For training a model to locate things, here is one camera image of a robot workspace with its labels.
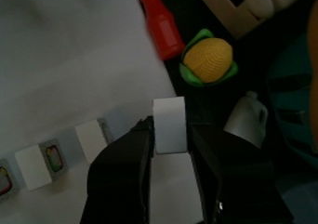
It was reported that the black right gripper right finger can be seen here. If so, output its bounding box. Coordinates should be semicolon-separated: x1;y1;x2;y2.
187;124;295;224

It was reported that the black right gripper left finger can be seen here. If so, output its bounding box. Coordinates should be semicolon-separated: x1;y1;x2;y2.
79;115;156;224

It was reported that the white sushi tray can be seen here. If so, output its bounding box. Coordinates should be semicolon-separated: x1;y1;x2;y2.
0;0;204;224

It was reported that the white toy milk jug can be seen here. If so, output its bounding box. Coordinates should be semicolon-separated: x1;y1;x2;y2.
222;90;270;150

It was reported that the teal plastic basket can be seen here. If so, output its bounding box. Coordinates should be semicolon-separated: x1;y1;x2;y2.
265;32;318;170

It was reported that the yellow toy corn green husk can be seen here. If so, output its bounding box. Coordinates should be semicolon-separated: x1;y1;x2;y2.
178;28;239;88

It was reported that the red toy ketchup bottle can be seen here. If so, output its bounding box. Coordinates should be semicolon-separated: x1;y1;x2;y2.
136;0;186;61

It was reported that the white block toy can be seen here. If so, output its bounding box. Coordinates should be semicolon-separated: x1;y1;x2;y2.
195;0;318;41

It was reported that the white toy egg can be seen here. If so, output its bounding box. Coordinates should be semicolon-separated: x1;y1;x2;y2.
241;0;275;20

